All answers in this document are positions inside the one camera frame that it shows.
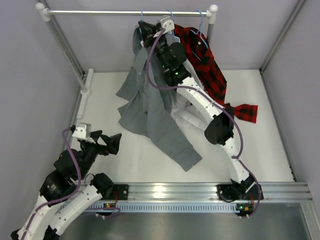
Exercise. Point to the perforated cable duct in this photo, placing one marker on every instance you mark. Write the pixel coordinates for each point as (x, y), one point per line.
(144, 207)

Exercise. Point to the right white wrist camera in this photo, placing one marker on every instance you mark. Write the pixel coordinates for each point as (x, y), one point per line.
(166, 23)

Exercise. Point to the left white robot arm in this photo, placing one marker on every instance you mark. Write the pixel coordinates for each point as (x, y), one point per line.
(60, 200)

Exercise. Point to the white shirt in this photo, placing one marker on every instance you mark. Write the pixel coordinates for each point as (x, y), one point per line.
(182, 109)

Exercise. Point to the right rack upright pole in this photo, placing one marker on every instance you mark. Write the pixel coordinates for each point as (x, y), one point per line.
(211, 23)

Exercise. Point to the light blue hanger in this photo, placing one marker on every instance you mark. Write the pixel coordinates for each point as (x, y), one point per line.
(142, 20)

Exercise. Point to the grey shirt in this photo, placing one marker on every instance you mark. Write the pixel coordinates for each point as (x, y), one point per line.
(148, 111)

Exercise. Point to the rack upright pole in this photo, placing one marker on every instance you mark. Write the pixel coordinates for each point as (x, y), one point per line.
(211, 23)
(67, 52)

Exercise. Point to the metal clothes rail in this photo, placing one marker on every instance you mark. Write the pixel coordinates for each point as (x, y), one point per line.
(210, 13)

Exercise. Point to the white rack foot bar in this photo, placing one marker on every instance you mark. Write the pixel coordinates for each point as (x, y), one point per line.
(85, 94)

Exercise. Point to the blue hanger under plaid shirt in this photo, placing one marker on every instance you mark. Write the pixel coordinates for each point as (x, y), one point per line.
(199, 34)

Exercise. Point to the blue hanger under white shirt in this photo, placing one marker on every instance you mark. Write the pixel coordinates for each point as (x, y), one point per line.
(172, 32)

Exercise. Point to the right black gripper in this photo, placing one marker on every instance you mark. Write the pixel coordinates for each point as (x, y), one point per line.
(147, 29)

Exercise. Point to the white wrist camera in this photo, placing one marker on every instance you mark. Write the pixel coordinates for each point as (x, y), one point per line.
(166, 23)
(82, 132)

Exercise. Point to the right aluminium frame post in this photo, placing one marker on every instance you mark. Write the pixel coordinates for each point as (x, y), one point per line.
(282, 34)

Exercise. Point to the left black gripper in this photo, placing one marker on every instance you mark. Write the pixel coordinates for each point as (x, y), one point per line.
(112, 142)

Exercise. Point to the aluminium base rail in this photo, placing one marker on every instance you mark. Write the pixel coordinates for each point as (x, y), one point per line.
(273, 192)

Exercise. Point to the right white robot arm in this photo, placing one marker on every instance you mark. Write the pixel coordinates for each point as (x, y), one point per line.
(220, 120)

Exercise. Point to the red black plaid shirt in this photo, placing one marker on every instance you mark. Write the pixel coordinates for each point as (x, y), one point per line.
(211, 76)

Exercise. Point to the left rack upright pole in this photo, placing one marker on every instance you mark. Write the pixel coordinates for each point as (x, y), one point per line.
(67, 52)

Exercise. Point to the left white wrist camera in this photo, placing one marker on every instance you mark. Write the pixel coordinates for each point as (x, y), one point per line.
(82, 132)

